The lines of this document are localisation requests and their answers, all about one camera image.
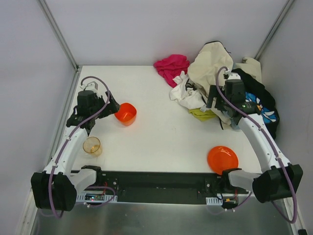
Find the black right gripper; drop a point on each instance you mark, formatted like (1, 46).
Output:
(214, 101)

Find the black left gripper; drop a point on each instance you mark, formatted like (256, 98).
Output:
(105, 107)

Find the yellow-green cloth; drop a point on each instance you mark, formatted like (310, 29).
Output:
(200, 115)

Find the white cloth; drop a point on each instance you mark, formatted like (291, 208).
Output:
(185, 93)

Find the cream canvas tote bag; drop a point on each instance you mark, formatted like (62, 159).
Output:
(210, 59)

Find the magenta pink cloth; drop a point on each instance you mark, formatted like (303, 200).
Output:
(171, 67)

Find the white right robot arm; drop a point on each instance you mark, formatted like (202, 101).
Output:
(279, 179)

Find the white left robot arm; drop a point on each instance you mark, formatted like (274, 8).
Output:
(55, 188)

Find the light blue cloth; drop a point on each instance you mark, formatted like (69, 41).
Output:
(233, 124)

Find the orange plastic bowl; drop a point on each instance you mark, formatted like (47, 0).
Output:
(126, 114)

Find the black printed t-shirt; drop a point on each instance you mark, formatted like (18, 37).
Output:
(256, 92)

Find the transparent amber plastic cup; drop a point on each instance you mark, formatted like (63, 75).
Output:
(92, 146)

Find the orange plastic plate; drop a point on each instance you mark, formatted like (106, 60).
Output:
(221, 158)

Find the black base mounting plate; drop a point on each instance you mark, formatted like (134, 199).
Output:
(163, 187)

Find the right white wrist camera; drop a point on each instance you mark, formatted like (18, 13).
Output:
(230, 75)

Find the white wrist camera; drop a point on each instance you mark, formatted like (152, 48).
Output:
(230, 75)
(91, 86)

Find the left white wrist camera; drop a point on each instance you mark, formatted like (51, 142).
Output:
(91, 86)

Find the left aluminium frame post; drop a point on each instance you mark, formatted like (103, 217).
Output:
(57, 32)

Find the aluminium frame post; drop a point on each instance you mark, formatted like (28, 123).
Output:
(273, 30)
(57, 32)

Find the right aluminium frame post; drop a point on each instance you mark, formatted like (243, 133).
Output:
(273, 30)

